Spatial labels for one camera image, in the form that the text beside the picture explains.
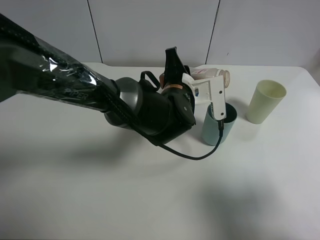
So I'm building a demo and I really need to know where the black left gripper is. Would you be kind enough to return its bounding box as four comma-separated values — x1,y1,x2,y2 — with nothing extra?
160,46,195,110

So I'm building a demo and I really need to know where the clear plastic drink bottle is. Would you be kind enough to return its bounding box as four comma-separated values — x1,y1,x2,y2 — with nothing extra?
189,67,230,89

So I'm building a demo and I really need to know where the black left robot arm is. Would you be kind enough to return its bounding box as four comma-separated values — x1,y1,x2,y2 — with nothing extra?
0,16,196,145

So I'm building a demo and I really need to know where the teal plastic cup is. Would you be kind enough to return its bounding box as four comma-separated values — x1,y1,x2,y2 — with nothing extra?
201,103,238,146

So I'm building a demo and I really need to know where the pale green plastic cup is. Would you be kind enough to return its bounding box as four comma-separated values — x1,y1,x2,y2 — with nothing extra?
246,79,287,125

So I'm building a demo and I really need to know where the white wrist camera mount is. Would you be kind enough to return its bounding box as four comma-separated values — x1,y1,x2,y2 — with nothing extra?
182,73,226,121

